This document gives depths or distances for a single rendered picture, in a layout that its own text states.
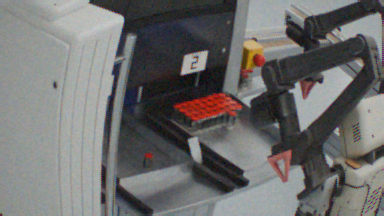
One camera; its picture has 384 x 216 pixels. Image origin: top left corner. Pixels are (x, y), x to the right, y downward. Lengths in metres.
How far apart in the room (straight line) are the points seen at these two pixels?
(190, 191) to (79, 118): 0.79
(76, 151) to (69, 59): 0.23
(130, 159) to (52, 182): 0.79
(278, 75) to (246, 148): 0.71
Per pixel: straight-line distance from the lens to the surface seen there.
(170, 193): 2.91
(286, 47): 3.75
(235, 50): 3.36
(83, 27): 2.12
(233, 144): 3.18
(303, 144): 2.43
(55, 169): 2.23
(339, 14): 2.86
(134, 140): 3.11
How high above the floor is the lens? 2.41
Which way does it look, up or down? 27 degrees down
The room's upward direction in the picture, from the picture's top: 11 degrees clockwise
